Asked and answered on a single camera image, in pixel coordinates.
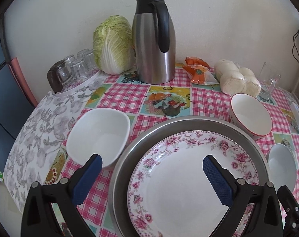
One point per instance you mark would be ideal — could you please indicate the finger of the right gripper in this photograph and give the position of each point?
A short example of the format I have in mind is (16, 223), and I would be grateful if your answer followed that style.
(291, 207)

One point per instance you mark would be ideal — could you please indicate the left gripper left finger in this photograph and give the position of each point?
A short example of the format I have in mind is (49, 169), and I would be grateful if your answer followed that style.
(38, 218)

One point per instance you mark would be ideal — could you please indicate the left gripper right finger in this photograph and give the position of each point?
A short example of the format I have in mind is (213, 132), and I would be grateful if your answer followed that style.
(265, 218)

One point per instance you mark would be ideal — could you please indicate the light blue bowl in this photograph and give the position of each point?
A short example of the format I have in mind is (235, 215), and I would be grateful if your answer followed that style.
(283, 167)

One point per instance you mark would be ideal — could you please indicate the red-rimmed strawberry bowl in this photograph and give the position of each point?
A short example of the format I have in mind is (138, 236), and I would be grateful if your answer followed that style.
(250, 115)

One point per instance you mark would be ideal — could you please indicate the grey floral tablecloth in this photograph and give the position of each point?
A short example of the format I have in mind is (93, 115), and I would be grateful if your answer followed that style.
(39, 153)

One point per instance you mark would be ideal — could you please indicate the round metal tray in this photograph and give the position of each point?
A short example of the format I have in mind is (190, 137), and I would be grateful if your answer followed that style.
(134, 152)

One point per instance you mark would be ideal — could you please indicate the floral pink plate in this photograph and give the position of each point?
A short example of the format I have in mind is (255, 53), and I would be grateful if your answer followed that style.
(169, 193)

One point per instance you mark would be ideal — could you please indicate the white square bowl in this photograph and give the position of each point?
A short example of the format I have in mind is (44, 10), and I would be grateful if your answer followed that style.
(101, 131)

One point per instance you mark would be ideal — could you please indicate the white power strip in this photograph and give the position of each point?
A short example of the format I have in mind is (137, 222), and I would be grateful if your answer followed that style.
(295, 110)

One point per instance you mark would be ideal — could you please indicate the pink-framed dark chair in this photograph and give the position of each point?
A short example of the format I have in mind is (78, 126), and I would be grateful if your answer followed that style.
(14, 110)

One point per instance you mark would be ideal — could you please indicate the white tray under glasses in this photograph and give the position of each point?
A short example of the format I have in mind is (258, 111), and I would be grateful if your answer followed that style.
(99, 76)

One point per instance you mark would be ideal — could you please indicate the bag of white buns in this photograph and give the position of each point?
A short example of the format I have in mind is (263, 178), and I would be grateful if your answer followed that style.
(234, 80)

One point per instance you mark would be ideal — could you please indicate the glass mug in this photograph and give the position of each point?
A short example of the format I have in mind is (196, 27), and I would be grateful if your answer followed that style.
(269, 77)

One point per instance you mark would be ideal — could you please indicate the dark glass jar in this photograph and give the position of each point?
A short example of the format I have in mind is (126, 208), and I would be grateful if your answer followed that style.
(59, 76)

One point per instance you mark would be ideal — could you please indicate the clear drinking glass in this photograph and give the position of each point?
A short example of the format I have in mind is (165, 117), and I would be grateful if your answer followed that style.
(88, 56)
(80, 70)
(68, 60)

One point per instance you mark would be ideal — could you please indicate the orange snack packet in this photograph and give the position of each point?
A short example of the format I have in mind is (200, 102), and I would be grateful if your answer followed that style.
(199, 72)

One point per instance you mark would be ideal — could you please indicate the napa cabbage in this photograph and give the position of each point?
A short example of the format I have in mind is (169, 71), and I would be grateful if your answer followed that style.
(112, 45)

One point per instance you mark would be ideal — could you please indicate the steel thermos jug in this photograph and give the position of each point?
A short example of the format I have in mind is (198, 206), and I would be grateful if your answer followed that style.
(154, 42)

